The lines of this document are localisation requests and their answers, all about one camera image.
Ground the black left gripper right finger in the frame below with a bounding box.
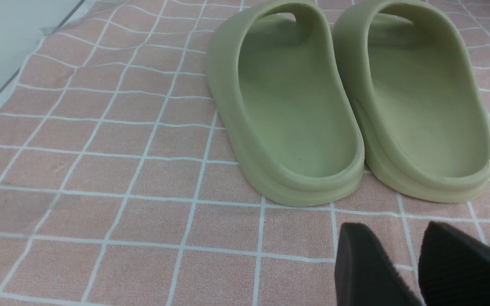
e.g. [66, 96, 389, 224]
[418, 221, 490, 306]

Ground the pink checkered tablecloth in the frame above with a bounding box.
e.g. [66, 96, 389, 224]
[0, 0, 490, 306]

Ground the green slide slipper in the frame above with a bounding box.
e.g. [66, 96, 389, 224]
[332, 0, 490, 203]
[205, 0, 365, 207]

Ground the green left slide slipper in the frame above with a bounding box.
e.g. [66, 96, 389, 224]
[205, 0, 365, 207]

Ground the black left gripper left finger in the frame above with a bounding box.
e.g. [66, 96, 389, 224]
[334, 222, 422, 306]

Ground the green right slide slipper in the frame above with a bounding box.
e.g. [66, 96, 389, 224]
[332, 0, 490, 203]

